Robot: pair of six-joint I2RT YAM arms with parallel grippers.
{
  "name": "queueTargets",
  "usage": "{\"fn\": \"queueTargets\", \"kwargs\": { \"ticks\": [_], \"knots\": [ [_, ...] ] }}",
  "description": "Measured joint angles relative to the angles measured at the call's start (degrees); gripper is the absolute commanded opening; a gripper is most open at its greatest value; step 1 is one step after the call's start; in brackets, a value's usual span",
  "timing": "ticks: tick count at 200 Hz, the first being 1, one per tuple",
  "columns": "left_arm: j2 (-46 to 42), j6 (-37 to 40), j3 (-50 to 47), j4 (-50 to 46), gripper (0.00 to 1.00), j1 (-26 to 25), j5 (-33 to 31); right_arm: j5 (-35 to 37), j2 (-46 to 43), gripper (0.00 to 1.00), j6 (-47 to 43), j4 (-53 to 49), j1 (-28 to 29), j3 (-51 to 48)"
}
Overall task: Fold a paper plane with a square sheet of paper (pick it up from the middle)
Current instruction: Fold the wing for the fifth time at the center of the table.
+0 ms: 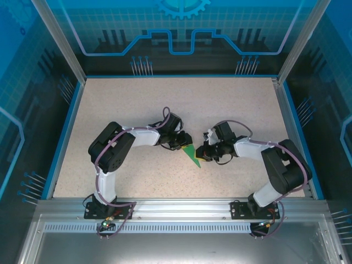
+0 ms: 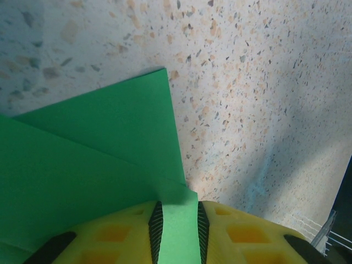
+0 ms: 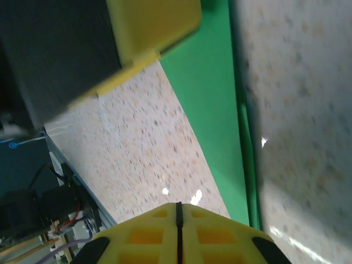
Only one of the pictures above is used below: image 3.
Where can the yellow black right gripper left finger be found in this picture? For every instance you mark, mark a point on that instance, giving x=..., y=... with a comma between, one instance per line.
x=143, y=239

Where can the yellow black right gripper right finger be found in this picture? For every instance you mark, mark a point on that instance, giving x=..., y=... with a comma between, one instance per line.
x=214, y=239

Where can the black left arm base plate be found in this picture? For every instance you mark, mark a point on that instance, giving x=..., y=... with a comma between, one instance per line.
x=67, y=176

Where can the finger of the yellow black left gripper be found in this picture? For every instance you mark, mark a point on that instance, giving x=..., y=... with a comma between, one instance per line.
x=154, y=24

